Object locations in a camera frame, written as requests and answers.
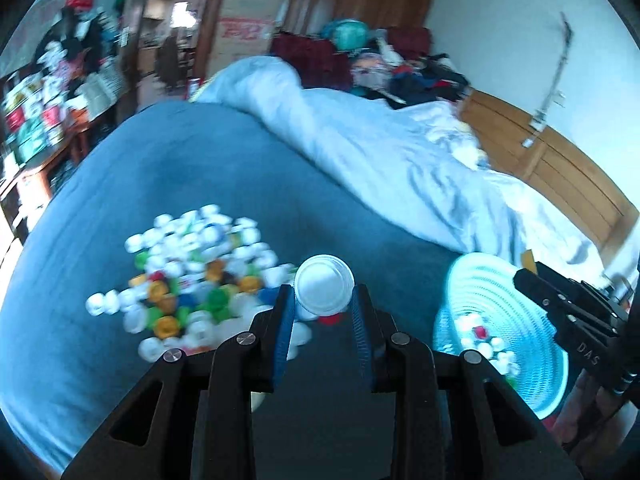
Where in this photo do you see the white quilt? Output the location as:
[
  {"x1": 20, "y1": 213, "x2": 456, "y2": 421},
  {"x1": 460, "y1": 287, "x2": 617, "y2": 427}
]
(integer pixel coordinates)
[{"x1": 192, "y1": 55, "x2": 603, "y2": 267}]

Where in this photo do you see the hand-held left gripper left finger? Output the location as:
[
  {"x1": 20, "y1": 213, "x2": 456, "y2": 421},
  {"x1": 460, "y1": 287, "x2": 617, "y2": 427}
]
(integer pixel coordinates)
[{"x1": 60, "y1": 284, "x2": 297, "y2": 480}]

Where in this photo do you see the heap of clothes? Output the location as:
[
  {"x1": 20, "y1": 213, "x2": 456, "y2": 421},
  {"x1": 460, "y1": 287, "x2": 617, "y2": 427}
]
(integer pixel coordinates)
[{"x1": 271, "y1": 19, "x2": 472, "y2": 110}]

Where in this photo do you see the wooden headboard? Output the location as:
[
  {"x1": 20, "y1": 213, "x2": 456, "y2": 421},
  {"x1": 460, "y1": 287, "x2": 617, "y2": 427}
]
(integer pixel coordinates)
[{"x1": 459, "y1": 87, "x2": 640, "y2": 272}]

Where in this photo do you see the cardboard box with red print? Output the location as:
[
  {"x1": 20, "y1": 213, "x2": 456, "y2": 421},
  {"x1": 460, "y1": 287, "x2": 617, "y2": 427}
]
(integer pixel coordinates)
[{"x1": 206, "y1": 0, "x2": 282, "y2": 77}]

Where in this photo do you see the pile of mixed bottle caps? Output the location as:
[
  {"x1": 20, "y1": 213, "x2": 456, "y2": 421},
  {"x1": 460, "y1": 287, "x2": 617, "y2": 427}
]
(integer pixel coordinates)
[{"x1": 85, "y1": 204, "x2": 347, "y2": 364}]

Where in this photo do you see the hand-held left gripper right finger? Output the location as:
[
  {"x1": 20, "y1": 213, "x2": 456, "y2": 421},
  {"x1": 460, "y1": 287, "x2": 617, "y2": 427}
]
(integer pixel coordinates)
[{"x1": 351, "y1": 284, "x2": 586, "y2": 480}]

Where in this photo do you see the teal woven plastic basket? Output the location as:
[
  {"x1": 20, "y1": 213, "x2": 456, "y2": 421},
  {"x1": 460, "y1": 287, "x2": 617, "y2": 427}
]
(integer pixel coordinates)
[{"x1": 432, "y1": 252, "x2": 571, "y2": 421}]

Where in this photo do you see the small heap of sorted caps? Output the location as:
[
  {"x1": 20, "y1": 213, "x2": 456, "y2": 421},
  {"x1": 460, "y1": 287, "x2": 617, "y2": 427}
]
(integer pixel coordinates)
[{"x1": 456, "y1": 312, "x2": 522, "y2": 388}]

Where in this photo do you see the wide white bottle cap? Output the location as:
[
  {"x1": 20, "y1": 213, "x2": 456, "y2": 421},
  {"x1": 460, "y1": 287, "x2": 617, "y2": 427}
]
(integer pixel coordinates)
[{"x1": 294, "y1": 254, "x2": 356, "y2": 317}]

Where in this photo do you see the cluttered wooden shelf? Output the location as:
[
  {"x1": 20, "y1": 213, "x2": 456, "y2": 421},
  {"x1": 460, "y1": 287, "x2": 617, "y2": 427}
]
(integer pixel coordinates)
[{"x1": 0, "y1": 0, "x2": 137, "y2": 241}]

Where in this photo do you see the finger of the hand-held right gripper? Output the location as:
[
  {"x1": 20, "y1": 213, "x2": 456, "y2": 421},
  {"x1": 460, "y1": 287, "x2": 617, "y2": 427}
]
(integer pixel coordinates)
[
  {"x1": 536, "y1": 261, "x2": 601, "y2": 306},
  {"x1": 514, "y1": 268, "x2": 568, "y2": 318}
]

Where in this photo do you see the grey wall cable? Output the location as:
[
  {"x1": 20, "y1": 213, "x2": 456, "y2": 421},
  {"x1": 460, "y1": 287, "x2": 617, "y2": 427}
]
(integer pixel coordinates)
[{"x1": 521, "y1": 10, "x2": 576, "y2": 149}]

